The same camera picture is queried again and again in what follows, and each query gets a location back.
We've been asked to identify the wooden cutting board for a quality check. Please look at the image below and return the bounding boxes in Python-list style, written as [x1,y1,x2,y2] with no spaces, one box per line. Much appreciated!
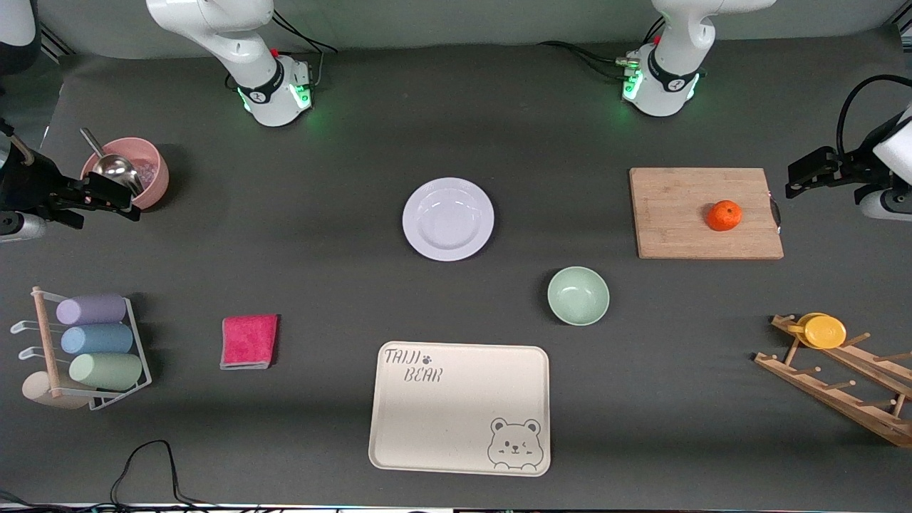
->
[629,167,784,260]

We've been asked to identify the black arm base cable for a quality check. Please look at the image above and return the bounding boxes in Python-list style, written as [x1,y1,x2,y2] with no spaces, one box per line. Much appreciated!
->
[538,18,667,79]
[271,11,339,86]

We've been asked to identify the wooden peg mug rack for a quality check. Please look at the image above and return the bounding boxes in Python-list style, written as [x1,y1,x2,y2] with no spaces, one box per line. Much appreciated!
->
[755,314,912,449]

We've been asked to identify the orange fruit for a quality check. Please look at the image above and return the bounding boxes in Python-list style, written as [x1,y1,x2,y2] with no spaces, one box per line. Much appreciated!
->
[706,200,743,232]

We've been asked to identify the blue cup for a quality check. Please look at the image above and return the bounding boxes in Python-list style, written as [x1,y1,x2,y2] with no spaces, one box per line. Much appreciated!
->
[61,324,135,356]

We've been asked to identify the metal scoop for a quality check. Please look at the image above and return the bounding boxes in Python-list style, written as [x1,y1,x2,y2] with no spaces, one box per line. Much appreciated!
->
[79,128,145,198]

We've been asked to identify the yellow mug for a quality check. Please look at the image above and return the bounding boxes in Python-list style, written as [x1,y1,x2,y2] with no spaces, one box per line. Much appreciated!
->
[797,313,848,350]

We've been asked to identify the white wire cup rack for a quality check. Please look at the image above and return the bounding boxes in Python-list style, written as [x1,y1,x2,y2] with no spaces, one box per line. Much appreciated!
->
[10,286,152,412]

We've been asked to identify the light green bowl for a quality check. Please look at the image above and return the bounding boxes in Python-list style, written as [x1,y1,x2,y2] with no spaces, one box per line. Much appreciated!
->
[547,266,611,326]

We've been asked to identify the black right arm base cable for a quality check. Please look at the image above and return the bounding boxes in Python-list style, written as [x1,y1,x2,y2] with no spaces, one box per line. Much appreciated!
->
[271,11,339,86]

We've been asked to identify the white round plate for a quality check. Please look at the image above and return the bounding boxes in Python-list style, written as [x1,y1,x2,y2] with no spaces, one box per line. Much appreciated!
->
[403,177,495,262]

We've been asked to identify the purple cup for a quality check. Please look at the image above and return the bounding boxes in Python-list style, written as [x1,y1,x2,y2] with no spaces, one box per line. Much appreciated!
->
[56,294,128,326]

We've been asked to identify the beige cup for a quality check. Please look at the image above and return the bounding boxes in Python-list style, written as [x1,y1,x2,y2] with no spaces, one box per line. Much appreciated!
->
[21,371,93,410]

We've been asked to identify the black table edge cable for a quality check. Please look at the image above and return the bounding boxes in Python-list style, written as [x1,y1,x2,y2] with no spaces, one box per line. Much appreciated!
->
[0,440,300,513]

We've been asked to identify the black left arm base cable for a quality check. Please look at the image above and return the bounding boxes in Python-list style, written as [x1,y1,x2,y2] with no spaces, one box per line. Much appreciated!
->
[538,18,667,79]

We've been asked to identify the pink folded cloth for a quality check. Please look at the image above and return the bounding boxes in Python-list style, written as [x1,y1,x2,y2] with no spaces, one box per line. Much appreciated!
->
[220,314,279,371]

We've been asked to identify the green cup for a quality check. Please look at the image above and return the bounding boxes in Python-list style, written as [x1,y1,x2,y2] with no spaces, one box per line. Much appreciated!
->
[69,353,143,391]

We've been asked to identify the pink bowl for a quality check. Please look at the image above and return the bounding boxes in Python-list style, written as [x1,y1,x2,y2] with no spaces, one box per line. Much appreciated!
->
[80,138,170,212]

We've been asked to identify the cream bear print tray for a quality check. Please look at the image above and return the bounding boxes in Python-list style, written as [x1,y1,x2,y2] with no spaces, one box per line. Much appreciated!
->
[368,342,551,477]

